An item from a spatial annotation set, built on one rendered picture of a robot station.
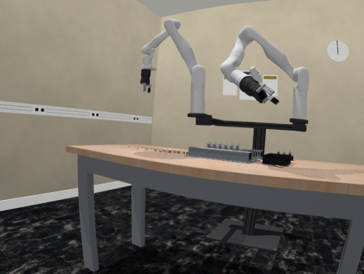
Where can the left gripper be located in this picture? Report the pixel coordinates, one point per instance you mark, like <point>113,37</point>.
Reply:
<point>250,84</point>

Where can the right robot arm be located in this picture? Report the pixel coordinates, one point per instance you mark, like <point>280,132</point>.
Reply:
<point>197,71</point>

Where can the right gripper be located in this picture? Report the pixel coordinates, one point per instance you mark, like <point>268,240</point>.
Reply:
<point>145,76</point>

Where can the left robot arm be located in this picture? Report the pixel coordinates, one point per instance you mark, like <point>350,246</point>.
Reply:
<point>299,75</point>

